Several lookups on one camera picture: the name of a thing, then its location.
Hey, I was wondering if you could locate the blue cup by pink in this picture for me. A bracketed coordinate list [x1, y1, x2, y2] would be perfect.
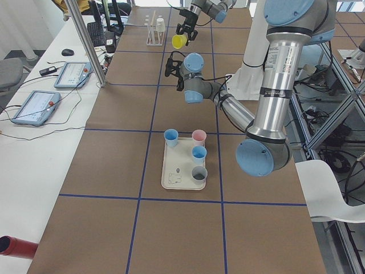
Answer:
[192, 146, 207, 164]

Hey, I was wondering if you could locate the black monitor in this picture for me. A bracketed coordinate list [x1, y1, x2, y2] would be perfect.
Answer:
[88, 1, 124, 36]

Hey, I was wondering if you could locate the yellow plastic cup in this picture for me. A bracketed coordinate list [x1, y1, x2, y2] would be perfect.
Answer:
[171, 34, 188, 50]

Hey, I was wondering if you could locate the blue teach pendant near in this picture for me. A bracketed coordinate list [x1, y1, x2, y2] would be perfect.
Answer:
[11, 90, 61, 126]

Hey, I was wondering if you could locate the red cylinder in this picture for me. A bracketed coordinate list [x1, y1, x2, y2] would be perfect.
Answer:
[1, 236, 38, 259]

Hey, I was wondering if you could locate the blue cup near rabbit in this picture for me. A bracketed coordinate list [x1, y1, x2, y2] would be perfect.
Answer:
[164, 128, 179, 147]

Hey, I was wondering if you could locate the pale green plastic cup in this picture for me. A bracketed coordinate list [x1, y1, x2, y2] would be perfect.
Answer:
[156, 17, 166, 33]

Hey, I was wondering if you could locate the black computer mouse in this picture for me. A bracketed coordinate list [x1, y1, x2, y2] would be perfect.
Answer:
[61, 49, 74, 57]

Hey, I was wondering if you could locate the cream plastic tray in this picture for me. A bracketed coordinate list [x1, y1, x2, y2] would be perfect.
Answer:
[161, 137, 206, 191]

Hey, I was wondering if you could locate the blue teach pendant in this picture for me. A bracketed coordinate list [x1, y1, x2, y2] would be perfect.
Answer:
[11, 90, 61, 126]
[54, 62, 92, 89]

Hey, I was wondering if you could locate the blue teach pendant far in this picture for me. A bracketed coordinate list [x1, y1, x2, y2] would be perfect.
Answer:
[54, 62, 92, 89]

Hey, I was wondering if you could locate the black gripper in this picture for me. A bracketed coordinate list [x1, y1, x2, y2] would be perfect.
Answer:
[176, 9, 198, 45]
[164, 51, 184, 91]

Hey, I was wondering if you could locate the grey office chair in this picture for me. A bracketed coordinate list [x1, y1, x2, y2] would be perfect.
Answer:
[1, 58, 23, 91]

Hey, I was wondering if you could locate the black keyboard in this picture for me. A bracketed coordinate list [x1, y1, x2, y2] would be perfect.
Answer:
[87, 22, 105, 47]

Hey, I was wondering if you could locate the pink plastic cup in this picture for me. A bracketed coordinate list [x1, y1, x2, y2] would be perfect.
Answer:
[192, 130, 207, 146]

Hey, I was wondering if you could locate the person in yellow shirt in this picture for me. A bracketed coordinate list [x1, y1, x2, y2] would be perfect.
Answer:
[52, 0, 91, 14]

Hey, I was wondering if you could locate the grey aluminium post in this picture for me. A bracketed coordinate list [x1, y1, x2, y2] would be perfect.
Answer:
[65, 0, 106, 87]

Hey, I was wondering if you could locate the white chair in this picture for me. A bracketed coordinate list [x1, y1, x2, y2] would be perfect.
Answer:
[295, 160, 364, 223]

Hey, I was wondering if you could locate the white wire cup rack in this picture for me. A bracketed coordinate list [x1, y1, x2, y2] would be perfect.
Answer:
[144, 10, 166, 46]

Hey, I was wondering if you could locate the black power adapter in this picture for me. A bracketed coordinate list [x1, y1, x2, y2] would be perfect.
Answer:
[39, 66, 58, 76]

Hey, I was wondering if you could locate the grey plastic cup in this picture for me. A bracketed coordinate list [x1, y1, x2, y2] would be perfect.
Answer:
[191, 166, 208, 183]

